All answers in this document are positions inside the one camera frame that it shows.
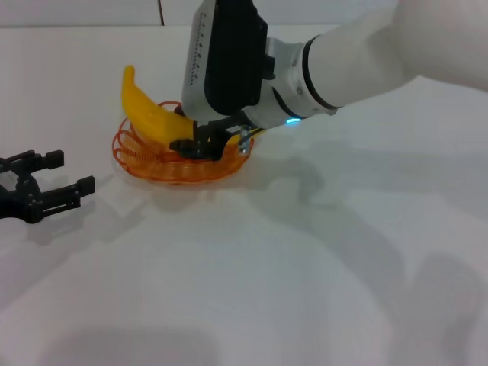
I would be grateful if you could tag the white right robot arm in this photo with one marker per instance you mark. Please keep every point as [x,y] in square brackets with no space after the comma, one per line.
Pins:
[362,61]

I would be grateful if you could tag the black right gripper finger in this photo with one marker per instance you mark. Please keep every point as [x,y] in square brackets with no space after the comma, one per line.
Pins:
[185,148]

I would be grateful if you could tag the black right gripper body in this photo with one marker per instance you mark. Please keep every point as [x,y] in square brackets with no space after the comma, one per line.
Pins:
[211,143]

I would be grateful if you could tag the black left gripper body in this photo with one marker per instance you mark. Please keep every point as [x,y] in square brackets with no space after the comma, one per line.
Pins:
[19,198]

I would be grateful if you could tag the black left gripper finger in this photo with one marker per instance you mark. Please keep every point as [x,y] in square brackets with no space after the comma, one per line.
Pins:
[42,160]
[65,194]

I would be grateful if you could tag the silver black wrist camera box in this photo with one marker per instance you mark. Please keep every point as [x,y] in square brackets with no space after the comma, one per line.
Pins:
[225,57]

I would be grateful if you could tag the yellow plastic banana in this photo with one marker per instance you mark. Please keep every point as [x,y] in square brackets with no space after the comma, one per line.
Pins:
[148,114]

